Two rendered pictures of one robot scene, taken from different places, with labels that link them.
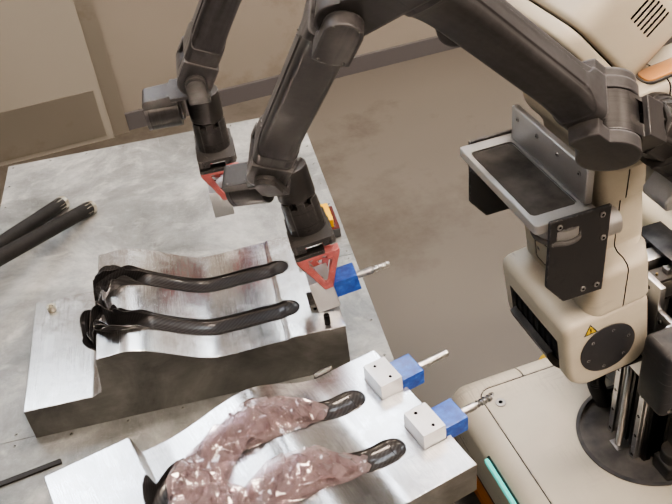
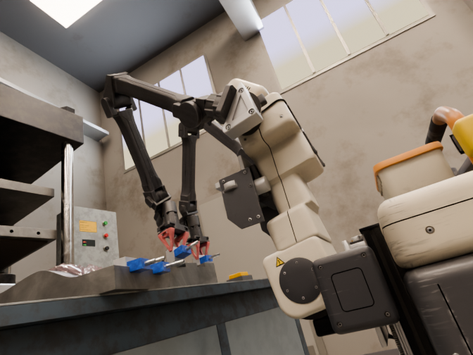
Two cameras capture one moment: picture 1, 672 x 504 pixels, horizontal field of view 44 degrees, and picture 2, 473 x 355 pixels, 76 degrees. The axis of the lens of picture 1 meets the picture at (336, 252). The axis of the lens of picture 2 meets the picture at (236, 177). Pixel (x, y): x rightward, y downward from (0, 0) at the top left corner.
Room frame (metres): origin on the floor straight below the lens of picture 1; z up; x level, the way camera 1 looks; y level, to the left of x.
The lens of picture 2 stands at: (0.32, -0.81, 0.69)
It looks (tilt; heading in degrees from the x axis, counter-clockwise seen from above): 24 degrees up; 36
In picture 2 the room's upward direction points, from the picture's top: 15 degrees counter-clockwise
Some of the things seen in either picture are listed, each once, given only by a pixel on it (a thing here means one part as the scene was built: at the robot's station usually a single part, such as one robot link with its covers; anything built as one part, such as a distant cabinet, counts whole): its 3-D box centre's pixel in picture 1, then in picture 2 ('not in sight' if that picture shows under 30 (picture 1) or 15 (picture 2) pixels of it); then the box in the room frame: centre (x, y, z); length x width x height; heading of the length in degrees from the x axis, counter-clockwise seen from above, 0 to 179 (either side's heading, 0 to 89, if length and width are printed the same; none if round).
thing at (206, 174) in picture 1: (221, 173); (197, 249); (1.28, 0.18, 0.99); 0.07 x 0.07 x 0.09; 7
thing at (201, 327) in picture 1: (185, 296); not in sight; (1.04, 0.25, 0.92); 0.35 x 0.16 x 0.09; 98
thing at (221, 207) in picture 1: (246, 191); (207, 258); (1.29, 0.15, 0.93); 0.13 x 0.05 x 0.05; 97
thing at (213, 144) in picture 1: (211, 135); (196, 234); (1.29, 0.19, 1.06); 0.10 x 0.07 x 0.07; 7
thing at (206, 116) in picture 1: (200, 105); (192, 222); (1.29, 0.19, 1.12); 0.07 x 0.06 x 0.07; 93
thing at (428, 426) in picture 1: (453, 416); (142, 264); (0.77, -0.13, 0.85); 0.13 x 0.05 x 0.05; 115
